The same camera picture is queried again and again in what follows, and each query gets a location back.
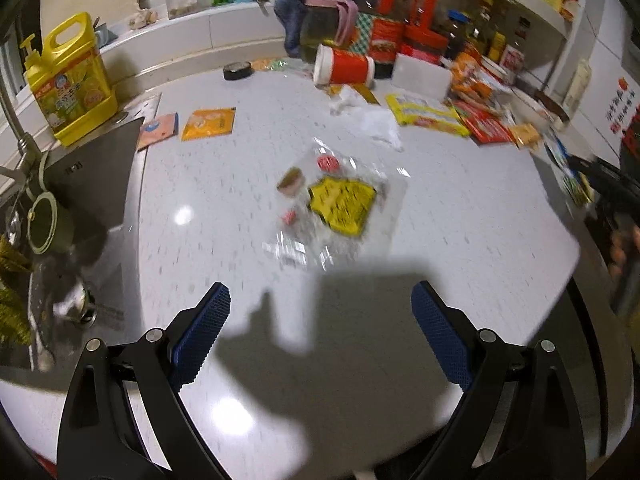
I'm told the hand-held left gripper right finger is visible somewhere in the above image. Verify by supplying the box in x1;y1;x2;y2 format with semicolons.
410;281;585;480

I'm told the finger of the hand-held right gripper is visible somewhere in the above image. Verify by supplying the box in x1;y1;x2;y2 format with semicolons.
567;156;621;196

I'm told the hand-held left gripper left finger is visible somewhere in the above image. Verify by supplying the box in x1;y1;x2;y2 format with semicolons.
56;282;232;480

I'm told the clear bag with yellow label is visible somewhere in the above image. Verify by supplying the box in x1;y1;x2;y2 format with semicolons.
262;137;408;271

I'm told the person's right hand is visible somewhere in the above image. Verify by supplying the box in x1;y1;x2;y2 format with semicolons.
607;225;640;281

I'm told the green white wrapper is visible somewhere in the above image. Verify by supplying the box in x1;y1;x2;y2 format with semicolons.
560;162;595;207

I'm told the small yellow packet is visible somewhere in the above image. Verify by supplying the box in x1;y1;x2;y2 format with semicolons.
510;125;543;151

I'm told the white paper pack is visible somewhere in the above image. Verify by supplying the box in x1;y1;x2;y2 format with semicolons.
567;59;593;111

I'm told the small red wrapper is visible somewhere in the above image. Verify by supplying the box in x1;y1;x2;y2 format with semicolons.
452;102;518;145

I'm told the sink strainer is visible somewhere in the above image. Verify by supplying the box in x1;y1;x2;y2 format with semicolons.
52;285;96;323

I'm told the white red label bottle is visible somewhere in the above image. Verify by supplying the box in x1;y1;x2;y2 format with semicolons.
502;17;526;73

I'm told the orange snack bag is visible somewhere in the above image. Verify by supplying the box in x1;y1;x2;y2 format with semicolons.
450;52;511;101

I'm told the yellow white snack wrapper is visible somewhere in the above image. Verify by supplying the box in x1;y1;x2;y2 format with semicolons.
385;92;471;137

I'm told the white box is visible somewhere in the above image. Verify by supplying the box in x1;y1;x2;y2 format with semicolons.
391;53;453;102

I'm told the green cup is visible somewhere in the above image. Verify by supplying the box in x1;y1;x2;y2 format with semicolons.
26;191;76;255

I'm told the blue cap dark bottle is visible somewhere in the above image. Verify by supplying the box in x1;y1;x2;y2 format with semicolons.
445;9;468;58

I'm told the green scouring cloth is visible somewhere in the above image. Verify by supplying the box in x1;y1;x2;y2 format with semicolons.
0;235;33;346

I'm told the steel sink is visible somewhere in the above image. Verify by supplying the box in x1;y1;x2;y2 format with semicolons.
0;115;146;381

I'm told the red lid jar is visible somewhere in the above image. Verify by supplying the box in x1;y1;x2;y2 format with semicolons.
400;25;449;66

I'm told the pink small packet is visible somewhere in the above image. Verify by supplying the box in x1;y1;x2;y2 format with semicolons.
136;112;180;152

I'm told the orange snack wrapper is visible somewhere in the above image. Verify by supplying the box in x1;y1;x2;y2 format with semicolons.
181;107;237;141

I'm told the white crumpled wrapper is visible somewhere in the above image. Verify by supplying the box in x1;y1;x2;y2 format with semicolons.
330;87;406;153

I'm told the large soy sauce bottle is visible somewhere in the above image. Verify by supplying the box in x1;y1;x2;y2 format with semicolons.
350;0;408;78

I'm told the red paper cup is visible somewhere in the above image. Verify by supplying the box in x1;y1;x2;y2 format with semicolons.
313;43;376;87

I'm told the metal faucet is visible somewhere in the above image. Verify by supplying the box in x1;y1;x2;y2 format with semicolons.
0;77;51;196

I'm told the yellow detergent bottle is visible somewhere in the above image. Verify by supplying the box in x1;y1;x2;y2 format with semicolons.
20;11;119;147

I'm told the glass jar with pink lid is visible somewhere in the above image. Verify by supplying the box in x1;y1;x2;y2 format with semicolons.
299;0;360;58

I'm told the small grey container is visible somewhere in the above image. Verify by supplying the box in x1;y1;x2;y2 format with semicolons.
92;17;118;51

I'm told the red wall sticker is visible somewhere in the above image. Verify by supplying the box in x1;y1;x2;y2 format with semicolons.
620;110;640;153

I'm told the brown handled knife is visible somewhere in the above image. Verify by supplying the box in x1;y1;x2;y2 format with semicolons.
532;91;571;123

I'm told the wall sticker with orange fruit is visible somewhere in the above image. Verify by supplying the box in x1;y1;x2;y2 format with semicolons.
605;77;640;133

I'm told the white wall shelf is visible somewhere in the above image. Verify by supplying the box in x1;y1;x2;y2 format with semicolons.
445;0;576;41

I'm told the red handled sauce bottle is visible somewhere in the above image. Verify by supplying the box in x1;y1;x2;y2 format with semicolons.
410;0;438;31

